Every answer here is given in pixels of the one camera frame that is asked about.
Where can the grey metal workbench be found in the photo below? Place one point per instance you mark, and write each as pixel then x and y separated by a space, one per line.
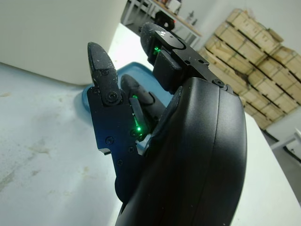
pixel 188 27

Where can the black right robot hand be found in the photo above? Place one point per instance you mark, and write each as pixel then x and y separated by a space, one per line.
pixel 200 153

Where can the cream white two-slot toaster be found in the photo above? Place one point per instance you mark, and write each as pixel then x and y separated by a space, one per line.
pixel 58 35

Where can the black round device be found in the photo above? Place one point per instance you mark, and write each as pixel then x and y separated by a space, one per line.
pixel 164 17

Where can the large wooden crate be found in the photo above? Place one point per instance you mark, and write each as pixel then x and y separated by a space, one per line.
pixel 258 58

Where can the blue plastic tray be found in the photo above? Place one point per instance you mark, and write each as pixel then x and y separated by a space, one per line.
pixel 141 70

